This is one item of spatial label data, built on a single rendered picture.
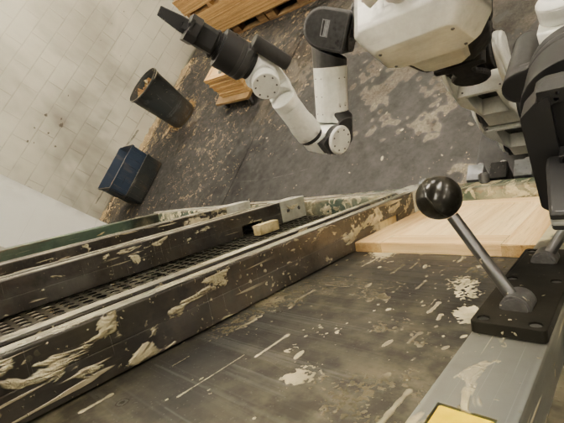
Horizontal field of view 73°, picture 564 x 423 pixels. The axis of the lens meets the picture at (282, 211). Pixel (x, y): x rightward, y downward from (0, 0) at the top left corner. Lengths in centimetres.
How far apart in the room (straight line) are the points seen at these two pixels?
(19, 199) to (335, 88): 361
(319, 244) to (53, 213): 382
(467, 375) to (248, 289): 34
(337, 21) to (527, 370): 87
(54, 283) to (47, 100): 498
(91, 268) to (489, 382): 80
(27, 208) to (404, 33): 384
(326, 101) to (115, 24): 541
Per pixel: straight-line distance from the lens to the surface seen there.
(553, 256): 46
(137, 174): 492
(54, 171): 575
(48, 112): 579
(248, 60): 91
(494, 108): 150
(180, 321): 50
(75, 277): 92
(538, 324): 34
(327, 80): 105
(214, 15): 567
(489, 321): 33
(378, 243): 73
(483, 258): 35
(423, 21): 92
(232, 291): 54
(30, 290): 90
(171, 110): 512
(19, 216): 429
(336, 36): 102
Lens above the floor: 179
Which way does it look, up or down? 39 degrees down
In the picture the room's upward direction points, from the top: 55 degrees counter-clockwise
